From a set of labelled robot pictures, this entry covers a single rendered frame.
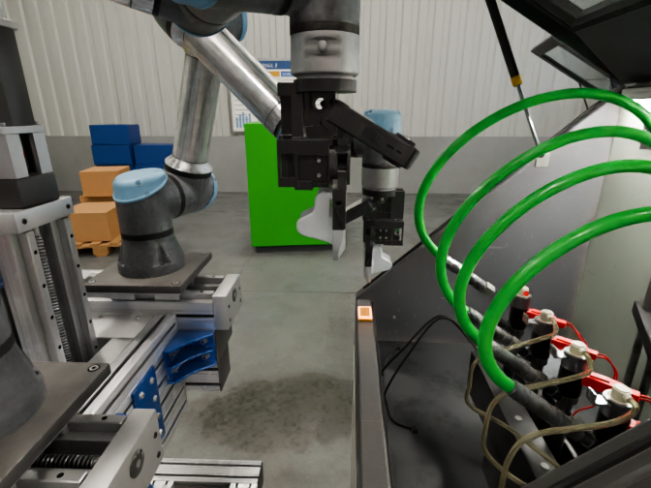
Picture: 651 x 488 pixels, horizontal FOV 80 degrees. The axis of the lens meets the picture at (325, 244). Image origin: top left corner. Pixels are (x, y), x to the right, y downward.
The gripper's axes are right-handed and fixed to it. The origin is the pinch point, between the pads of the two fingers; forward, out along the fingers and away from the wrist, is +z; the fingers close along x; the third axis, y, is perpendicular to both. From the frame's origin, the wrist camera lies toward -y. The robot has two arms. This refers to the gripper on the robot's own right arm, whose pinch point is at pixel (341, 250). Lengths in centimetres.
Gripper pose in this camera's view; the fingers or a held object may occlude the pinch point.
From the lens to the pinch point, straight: 49.6
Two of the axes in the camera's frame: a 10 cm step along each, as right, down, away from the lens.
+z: 0.0, 9.5, 3.2
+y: -10.0, -0.2, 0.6
